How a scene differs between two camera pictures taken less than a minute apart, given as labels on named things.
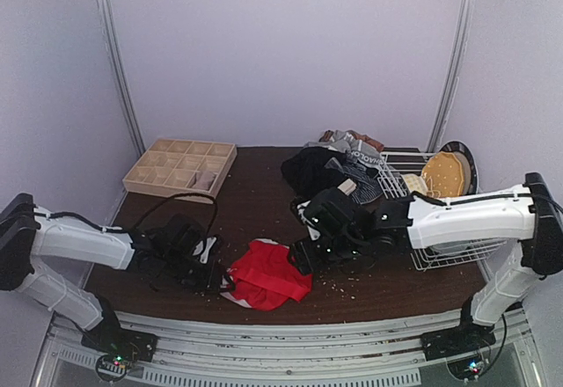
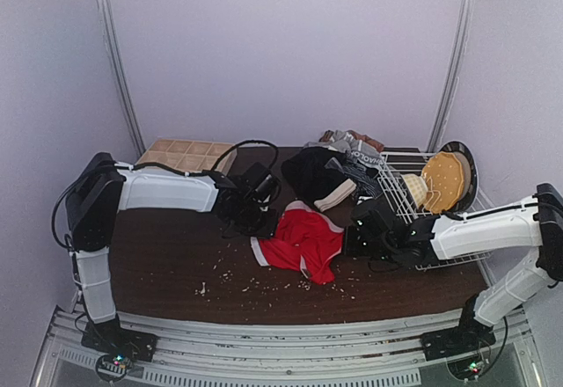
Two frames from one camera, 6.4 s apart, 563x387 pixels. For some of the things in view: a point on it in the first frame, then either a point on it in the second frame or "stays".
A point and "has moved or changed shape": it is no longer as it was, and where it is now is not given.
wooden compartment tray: (188, 170) stays
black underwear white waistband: (306, 173) stays
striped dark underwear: (365, 178) stays
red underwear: (263, 276) has moved or changed shape
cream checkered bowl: (415, 183) stays
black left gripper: (212, 279) → (262, 229)
